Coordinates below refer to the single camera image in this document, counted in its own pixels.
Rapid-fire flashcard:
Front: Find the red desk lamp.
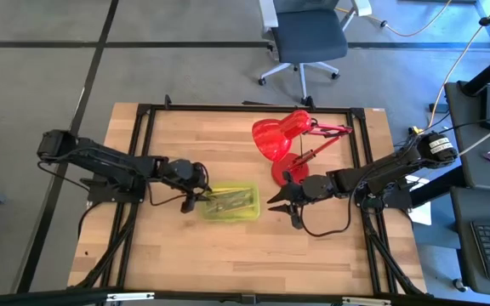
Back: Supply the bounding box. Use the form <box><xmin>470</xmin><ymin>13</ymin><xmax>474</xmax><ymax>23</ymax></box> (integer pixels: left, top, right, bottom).
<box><xmin>251</xmin><ymin>109</ymin><xmax>354</xmax><ymax>189</ymax></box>

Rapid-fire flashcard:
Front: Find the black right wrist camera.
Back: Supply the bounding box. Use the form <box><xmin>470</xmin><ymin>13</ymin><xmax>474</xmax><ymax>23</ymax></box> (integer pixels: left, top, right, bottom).
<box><xmin>288</xmin><ymin>204</ymin><xmax>305</xmax><ymax>231</ymax></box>

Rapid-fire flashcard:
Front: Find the blue-seated office chair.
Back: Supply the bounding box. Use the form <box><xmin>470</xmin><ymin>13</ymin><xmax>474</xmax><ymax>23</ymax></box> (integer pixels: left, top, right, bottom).
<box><xmin>257</xmin><ymin>0</ymin><xmax>373</xmax><ymax>105</ymax></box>

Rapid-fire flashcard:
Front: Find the grey side desk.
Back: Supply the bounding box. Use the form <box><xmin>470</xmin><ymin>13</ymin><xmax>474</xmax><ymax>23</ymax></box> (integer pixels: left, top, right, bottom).
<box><xmin>443</xmin><ymin>79</ymin><xmax>490</xmax><ymax>299</ymax></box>

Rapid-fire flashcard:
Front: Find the yellow extension cable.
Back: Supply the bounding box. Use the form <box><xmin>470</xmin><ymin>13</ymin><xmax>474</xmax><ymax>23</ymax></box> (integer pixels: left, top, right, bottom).
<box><xmin>335</xmin><ymin>0</ymin><xmax>490</xmax><ymax>129</ymax></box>

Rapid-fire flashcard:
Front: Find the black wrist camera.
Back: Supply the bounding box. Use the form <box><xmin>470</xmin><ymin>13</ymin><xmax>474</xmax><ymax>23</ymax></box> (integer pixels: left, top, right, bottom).
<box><xmin>288</xmin><ymin>204</ymin><xmax>305</xmax><ymax>231</ymax></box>
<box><xmin>179</xmin><ymin>195</ymin><xmax>197</xmax><ymax>215</ymax></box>

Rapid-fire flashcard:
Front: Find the yellow-green translucent supply box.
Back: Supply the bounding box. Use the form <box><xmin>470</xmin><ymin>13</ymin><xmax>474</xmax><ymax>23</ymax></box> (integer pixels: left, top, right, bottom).
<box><xmin>201</xmin><ymin>182</ymin><xmax>262</xmax><ymax>224</ymax></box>

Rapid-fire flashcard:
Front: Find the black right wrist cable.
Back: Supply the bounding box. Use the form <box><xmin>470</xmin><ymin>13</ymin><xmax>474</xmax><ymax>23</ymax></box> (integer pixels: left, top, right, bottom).
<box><xmin>299</xmin><ymin>194</ymin><xmax>353</xmax><ymax>238</ymax></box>

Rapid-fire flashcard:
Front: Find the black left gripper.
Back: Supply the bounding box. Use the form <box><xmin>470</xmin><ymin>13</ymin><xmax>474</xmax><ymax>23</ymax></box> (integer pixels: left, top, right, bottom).
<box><xmin>159</xmin><ymin>158</ymin><xmax>215</xmax><ymax>203</ymax></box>

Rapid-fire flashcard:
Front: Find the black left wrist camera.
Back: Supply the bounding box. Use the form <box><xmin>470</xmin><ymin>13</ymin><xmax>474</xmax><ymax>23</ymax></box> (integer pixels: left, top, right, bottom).
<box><xmin>179</xmin><ymin>195</ymin><xmax>197</xmax><ymax>215</ymax></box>

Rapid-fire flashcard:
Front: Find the black aluminium table frame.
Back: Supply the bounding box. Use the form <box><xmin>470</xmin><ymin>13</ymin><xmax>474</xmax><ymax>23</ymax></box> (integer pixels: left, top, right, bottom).
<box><xmin>67</xmin><ymin>94</ymin><xmax>427</xmax><ymax>299</ymax></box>

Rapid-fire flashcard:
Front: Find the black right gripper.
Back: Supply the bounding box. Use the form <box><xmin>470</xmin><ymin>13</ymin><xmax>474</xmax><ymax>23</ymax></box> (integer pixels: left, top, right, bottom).
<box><xmin>266</xmin><ymin>173</ymin><xmax>336</xmax><ymax>214</ymax></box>

